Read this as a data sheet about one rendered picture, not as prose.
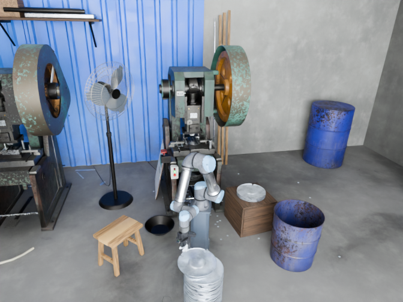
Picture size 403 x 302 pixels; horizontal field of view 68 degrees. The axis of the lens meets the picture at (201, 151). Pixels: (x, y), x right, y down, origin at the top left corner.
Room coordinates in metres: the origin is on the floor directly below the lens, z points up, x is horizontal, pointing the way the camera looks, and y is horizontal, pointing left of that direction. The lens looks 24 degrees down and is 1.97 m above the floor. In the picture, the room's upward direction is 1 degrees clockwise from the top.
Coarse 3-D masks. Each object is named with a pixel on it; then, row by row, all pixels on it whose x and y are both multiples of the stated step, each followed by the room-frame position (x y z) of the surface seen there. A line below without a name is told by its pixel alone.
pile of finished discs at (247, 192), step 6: (240, 186) 2.70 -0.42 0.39; (246, 186) 2.71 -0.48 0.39; (252, 186) 2.71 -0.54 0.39; (258, 186) 2.71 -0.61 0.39; (240, 192) 2.59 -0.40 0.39; (246, 192) 2.58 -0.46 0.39; (252, 192) 2.58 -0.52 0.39; (258, 192) 2.59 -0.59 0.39; (264, 192) 2.60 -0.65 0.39; (240, 198) 2.53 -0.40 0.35; (246, 198) 2.49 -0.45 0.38; (252, 198) 2.47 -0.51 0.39; (258, 198) 2.50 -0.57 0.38
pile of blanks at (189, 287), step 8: (184, 280) 1.60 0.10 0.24; (184, 288) 1.60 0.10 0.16; (192, 288) 1.53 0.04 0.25; (200, 288) 1.50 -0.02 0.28; (208, 288) 1.51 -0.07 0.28; (216, 288) 1.54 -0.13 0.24; (184, 296) 1.60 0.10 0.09; (192, 296) 1.52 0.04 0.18; (200, 296) 1.50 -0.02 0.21; (208, 296) 1.50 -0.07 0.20; (216, 296) 1.54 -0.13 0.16
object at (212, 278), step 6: (216, 258) 1.75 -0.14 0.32; (216, 264) 1.69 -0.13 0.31; (216, 270) 1.63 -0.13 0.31; (222, 270) 1.63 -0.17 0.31; (186, 276) 1.57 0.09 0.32; (204, 276) 1.57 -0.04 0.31; (210, 276) 1.57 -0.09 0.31; (216, 276) 1.58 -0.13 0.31; (198, 282) 1.52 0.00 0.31; (204, 282) 1.52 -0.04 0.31; (210, 282) 1.52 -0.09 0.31
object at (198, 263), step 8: (192, 248) 1.84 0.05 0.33; (200, 248) 1.84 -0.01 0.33; (184, 256) 1.75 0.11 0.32; (192, 256) 1.75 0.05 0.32; (200, 256) 1.75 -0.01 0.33; (208, 256) 1.76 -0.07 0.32; (184, 264) 1.67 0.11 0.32; (192, 264) 1.67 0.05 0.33; (200, 264) 1.67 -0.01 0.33; (208, 264) 1.68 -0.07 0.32; (184, 272) 1.60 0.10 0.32; (192, 272) 1.60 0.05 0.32; (200, 272) 1.60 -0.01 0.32; (208, 272) 1.60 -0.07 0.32
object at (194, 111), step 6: (192, 102) 3.01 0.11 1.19; (198, 102) 3.07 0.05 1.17; (192, 108) 2.95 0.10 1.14; (198, 108) 2.97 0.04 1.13; (192, 114) 2.95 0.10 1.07; (198, 114) 2.97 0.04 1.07; (192, 120) 2.95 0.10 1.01; (198, 120) 2.97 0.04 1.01; (186, 126) 2.95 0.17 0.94; (192, 126) 2.92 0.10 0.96; (198, 126) 2.94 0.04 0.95
